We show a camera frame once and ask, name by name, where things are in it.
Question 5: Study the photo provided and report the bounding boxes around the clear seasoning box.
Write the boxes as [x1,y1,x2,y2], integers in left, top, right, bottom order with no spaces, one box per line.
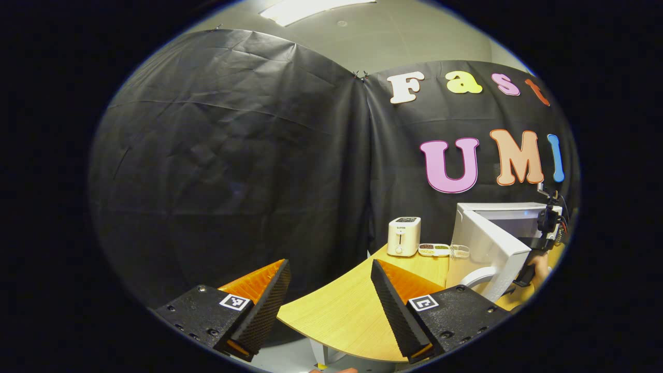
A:
[417,242,471,260]

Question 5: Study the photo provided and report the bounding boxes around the white microwave oven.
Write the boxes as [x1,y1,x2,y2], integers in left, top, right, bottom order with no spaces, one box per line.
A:
[445,202,564,305]

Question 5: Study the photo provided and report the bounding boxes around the ceiling light panel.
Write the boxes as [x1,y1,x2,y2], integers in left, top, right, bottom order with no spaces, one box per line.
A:
[258,0,378,27]

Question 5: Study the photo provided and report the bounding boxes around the white table leg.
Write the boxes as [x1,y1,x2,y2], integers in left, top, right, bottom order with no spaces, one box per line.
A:
[309,338,333,367]

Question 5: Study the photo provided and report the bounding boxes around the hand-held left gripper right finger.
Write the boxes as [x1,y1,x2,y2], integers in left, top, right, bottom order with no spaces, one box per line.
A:
[370,259,514,365]

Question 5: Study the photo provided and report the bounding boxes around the white toaster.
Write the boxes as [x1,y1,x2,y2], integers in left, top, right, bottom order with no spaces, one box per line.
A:
[387,216,422,258]

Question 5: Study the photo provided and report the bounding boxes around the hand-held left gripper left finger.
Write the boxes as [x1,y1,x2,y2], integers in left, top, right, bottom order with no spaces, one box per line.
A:
[154,259,292,363]

